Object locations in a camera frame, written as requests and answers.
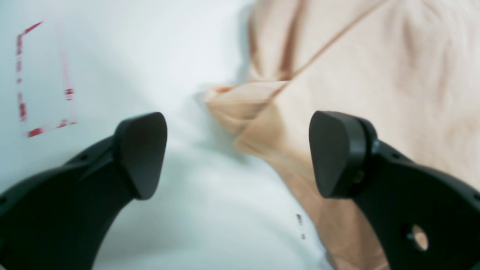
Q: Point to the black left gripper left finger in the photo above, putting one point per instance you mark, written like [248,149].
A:
[58,219]

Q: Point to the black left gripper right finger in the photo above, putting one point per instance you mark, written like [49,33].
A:
[424,219]

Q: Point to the peach t-shirt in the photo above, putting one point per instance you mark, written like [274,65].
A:
[410,67]

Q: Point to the red tape rectangle marking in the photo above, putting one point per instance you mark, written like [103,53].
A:
[45,92]

